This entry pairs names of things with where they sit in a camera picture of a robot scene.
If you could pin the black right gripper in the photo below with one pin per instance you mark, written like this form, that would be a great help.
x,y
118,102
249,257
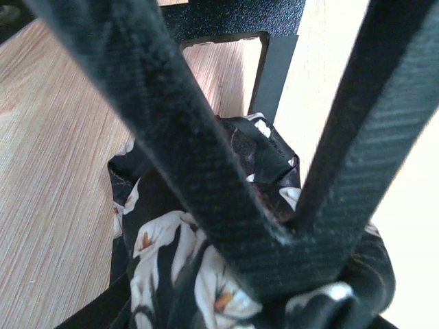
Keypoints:
x,y
275,23

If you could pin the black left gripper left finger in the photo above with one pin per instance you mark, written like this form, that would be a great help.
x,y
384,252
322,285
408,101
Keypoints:
x,y
110,310

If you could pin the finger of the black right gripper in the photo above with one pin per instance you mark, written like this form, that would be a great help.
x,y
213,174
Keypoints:
x,y
387,94
126,51

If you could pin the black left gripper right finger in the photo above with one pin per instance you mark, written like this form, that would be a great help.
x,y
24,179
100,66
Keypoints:
x,y
368,321

